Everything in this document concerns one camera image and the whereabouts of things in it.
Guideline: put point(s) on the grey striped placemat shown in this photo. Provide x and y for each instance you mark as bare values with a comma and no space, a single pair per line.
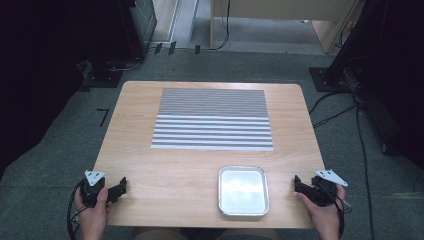
213,120

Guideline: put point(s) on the dark cabinet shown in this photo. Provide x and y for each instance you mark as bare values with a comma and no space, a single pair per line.
141,26

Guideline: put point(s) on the black tape strip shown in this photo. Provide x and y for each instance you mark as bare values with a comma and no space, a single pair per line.
197,49
172,47

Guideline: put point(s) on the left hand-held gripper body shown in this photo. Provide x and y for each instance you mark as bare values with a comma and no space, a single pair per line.
91,188

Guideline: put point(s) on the silver metal tray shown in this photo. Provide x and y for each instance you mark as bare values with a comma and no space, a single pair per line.
243,191

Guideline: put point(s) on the light wooden desk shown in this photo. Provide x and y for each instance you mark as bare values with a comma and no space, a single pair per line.
283,10

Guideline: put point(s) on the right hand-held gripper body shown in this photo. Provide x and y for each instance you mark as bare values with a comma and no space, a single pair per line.
321,193

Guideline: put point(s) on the dark curtain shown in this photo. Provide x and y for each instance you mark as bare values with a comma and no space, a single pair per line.
390,73
40,76

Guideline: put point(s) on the black stand base plate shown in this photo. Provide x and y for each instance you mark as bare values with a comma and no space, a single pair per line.
103,78
330,81

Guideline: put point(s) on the person's right hand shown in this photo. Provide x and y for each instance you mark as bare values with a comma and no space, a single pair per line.
321,215

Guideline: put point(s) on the person's left hand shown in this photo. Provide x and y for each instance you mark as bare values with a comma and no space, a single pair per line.
93,216

